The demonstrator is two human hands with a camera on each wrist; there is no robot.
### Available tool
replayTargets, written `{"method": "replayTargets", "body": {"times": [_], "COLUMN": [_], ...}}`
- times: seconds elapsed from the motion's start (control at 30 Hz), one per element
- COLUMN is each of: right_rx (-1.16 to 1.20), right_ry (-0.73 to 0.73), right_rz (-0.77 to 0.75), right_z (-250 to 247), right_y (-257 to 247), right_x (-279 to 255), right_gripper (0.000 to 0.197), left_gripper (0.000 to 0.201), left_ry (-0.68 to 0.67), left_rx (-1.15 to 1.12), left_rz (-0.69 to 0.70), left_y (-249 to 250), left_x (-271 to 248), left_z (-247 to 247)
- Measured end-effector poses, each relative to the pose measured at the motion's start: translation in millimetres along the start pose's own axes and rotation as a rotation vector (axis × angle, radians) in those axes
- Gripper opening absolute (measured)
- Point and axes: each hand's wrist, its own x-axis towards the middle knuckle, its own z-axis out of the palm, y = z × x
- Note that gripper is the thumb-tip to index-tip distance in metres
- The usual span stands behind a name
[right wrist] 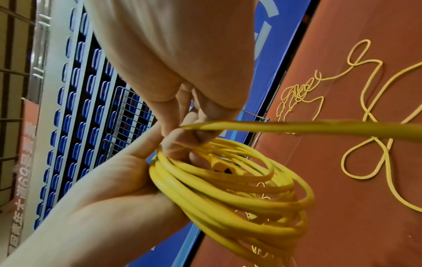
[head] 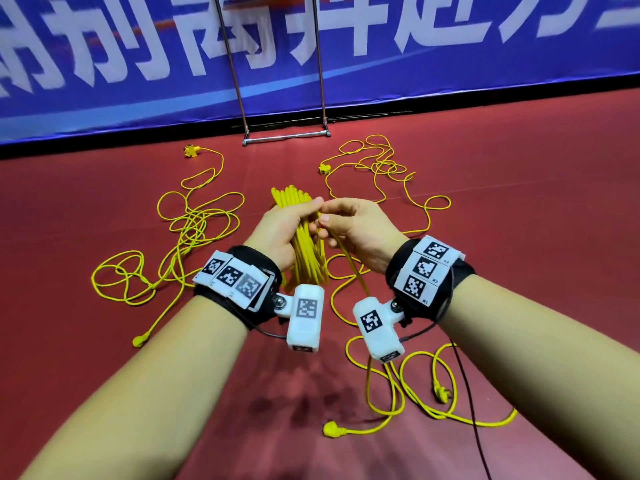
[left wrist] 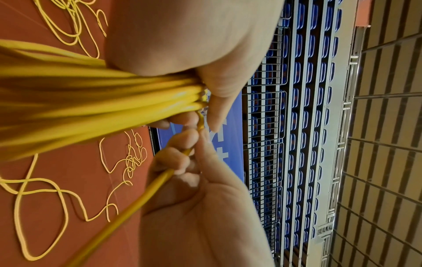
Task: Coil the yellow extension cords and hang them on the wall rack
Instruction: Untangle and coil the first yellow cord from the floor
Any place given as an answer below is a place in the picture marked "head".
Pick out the person's left hand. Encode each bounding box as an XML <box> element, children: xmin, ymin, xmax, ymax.
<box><xmin>242</xmin><ymin>195</ymin><xmax>326</xmax><ymax>273</ymax></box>

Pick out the person's right hand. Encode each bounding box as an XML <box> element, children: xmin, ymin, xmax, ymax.
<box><xmin>312</xmin><ymin>197</ymin><xmax>411</xmax><ymax>275</ymax></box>

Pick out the metal rack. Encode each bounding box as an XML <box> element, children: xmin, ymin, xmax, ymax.
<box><xmin>210</xmin><ymin>0</ymin><xmax>333</xmax><ymax>147</ymax></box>

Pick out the person's left forearm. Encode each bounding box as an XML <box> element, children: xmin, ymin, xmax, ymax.
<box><xmin>20</xmin><ymin>295</ymin><xmax>251</xmax><ymax>480</ymax></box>

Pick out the person's right forearm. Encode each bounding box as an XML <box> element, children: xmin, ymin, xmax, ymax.
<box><xmin>440</xmin><ymin>273</ymin><xmax>640</xmax><ymax>480</ymax></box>

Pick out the black marker wristband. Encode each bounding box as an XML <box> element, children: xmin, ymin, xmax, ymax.
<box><xmin>192</xmin><ymin>245</ymin><xmax>284</xmax><ymax>332</ymax></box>
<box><xmin>385</xmin><ymin>233</ymin><xmax>477</xmax><ymax>324</ymax></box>

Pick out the blue banner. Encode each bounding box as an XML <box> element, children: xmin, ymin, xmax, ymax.
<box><xmin>0</xmin><ymin>0</ymin><xmax>640</xmax><ymax>146</ymax></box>

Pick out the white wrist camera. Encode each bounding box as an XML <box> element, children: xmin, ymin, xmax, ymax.
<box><xmin>352</xmin><ymin>295</ymin><xmax>409</xmax><ymax>364</ymax></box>
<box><xmin>272</xmin><ymin>283</ymin><xmax>327</xmax><ymax>354</ymax></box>

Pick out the black cable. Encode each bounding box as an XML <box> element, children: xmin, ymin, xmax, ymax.
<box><xmin>448</xmin><ymin>335</ymin><xmax>493</xmax><ymax>480</ymax></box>

